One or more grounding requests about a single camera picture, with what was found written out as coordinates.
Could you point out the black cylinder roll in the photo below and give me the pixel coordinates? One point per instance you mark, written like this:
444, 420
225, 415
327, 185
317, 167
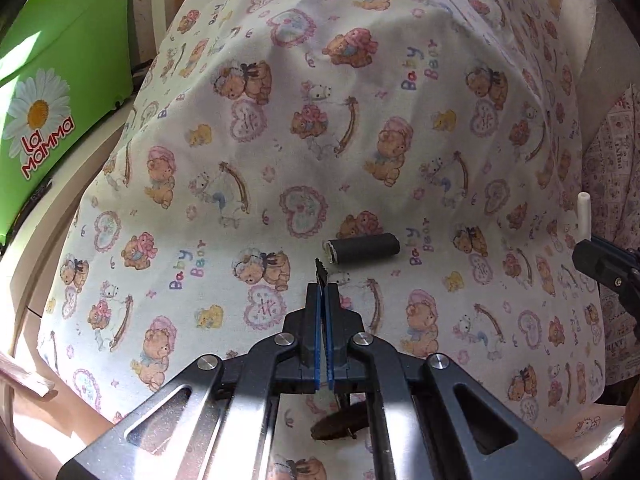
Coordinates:
361, 249

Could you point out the pink printed cloth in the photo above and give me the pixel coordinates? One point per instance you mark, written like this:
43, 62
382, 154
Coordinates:
617, 170

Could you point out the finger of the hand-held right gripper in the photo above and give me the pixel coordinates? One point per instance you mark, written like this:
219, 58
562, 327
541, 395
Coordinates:
605, 267

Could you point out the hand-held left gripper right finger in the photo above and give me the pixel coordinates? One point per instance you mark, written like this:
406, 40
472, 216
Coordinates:
334, 340

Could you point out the rough wooden plank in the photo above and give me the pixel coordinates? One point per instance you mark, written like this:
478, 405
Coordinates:
25, 377

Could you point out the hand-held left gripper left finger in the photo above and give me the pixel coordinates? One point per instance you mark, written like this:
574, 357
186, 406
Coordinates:
316, 340

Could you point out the white cabinet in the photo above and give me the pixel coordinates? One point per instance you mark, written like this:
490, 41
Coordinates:
55, 220

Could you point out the bear printed cloth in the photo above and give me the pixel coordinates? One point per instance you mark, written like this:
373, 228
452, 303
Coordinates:
350, 135

